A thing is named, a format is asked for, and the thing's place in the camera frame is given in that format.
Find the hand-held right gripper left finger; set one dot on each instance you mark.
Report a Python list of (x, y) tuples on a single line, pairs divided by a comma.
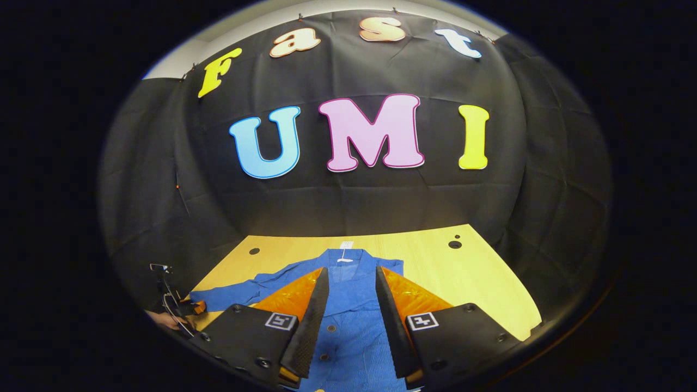
[(310, 332)]

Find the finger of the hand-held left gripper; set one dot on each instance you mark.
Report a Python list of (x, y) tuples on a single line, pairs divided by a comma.
[(197, 307)]

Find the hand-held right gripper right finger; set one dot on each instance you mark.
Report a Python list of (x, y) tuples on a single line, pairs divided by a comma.
[(395, 337)]

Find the blue jacket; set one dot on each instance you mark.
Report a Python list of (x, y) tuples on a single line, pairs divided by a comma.
[(348, 305)]

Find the black backdrop cloth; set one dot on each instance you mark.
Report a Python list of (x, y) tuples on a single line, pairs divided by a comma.
[(348, 207)]

